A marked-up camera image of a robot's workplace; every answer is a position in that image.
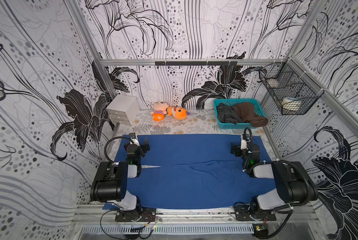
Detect blue long pants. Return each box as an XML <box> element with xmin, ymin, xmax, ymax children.
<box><xmin>127</xmin><ymin>134</ymin><xmax>276</xmax><ymax>210</ymax></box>

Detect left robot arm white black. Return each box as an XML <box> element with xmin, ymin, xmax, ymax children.
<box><xmin>90</xmin><ymin>133</ymin><xmax>150</xmax><ymax>215</ymax></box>

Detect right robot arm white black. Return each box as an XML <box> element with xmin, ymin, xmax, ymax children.
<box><xmin>231</xmin><ymin>128</ymin><xmax>318</xmax><ymax>222</ymax></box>

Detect teal plastic basket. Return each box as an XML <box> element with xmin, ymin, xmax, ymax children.
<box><xmin>214</xmin><ymin>99</ymin><xmax>269</xmax><ymax>129</ymax></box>

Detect pink pig plush toy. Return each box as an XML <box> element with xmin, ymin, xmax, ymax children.
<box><xmin>151</xmin><ymin>102</ymin><xmax>169</xmax><ymax>122</ymax></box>

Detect brown folded garment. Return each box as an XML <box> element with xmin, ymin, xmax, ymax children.
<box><xmin>232</xmin><ymin>102</ymin><xmax>268</xmax><ymax>128</ymax></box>

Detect white mini drawer cabinet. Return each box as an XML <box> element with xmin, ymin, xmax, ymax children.
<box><xmin>107</xmin><ymin>95</ymin><xmax>140</xmax><ymax>125</ymax></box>

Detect dark grey folded garment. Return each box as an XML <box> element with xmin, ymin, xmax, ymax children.
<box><xmin>216</xmin><ymin>103</ymin><xmax>243</xmax><ymax>125</ymax></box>

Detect orange fish plush toy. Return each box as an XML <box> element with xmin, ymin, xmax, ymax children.
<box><xmin>167</xmin><ymin>106</ymin><xmax>191</xmax><ymax>120</ymax></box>

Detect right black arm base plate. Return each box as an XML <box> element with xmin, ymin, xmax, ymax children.
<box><xmin>233</xmin><ymin>203</ymin><xmax>276</xmax><ymax>222</ymax></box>

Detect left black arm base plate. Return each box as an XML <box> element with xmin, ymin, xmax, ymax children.
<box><xmin>115</xmin><ymin>208</ymin><xmax>156</xmax><ymax>223</ymax></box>

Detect white item in wire basket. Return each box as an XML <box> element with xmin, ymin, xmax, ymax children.
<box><xmin>281</xmin><ymin>97</ymin><xmax>302</xmax><ymax>112</ymax></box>

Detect black wire wall basket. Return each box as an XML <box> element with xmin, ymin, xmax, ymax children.
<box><xmin>259</xmin><ymin>60</ymin><xmax>325</xmax><ymax>115</ymax></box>

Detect aluminium front rail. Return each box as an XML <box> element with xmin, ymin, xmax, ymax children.
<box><xmin>72</xmin><ymin>204</ymin><xmax>320</xmax><ymax>224</ymax></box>

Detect white slotted cable duct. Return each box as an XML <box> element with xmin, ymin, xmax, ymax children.
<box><xmin>82</xmin><ymin>224</ymin><xmax>254</xmax><ymax>235</ymax></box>

